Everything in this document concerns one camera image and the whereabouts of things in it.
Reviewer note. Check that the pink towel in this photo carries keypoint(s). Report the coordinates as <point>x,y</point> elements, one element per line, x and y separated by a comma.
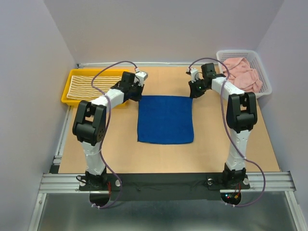
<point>242,75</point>

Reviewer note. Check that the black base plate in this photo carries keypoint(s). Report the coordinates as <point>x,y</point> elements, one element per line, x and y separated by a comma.
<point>157,186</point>

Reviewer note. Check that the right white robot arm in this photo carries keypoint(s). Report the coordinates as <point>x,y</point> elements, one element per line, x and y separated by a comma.
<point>238,120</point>

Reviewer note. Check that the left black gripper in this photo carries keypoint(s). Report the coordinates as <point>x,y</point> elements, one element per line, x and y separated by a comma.
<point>138,96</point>

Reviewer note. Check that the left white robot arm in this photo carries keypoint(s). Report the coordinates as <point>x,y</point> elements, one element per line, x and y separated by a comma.
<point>91,123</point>

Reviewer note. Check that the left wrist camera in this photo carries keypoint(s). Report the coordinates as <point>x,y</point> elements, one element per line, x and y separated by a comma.
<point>140,77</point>

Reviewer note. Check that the yellow plastic tray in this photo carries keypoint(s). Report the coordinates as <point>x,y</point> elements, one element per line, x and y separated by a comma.
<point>86,72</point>

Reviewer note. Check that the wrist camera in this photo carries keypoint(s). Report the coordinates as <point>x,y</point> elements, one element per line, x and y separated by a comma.
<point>140,77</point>
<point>193,73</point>

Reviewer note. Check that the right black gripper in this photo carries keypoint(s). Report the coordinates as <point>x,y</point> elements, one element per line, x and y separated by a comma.
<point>195,93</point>

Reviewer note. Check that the yellow striped towel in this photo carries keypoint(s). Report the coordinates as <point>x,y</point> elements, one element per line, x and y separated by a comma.
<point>80,87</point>

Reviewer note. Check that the blue towel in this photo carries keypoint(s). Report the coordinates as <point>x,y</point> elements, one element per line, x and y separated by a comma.
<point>165,120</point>

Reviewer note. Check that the white plastic basket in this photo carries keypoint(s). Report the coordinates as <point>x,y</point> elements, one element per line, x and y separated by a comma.
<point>255,62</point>

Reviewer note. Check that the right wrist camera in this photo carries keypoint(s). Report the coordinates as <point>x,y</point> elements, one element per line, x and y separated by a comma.
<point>193,73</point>

